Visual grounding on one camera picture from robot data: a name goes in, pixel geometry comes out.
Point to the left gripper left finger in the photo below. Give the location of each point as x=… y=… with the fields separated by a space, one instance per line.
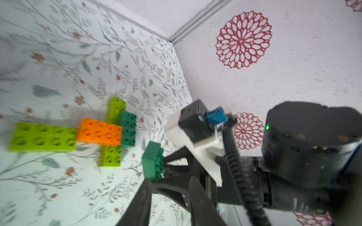
x=138 y=211

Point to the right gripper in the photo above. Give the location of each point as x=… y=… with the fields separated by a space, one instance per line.
x=176 y=186

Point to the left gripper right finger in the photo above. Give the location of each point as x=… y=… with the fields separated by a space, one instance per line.
x=202 y=210

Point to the dark green lego brick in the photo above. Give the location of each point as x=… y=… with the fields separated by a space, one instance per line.
x=128 y=122
x=152 y=161

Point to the dark green lego brick top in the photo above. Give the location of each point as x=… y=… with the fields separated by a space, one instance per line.
x=128 y=122

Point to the lime lego brick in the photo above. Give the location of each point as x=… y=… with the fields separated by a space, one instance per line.
x=33 y=137
x=110 y=156
x=115 y=107

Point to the orange lego brick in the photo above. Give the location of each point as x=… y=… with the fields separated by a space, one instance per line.
x=97 y=132

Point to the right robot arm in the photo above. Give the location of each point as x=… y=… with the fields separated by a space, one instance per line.
x=311 y=163

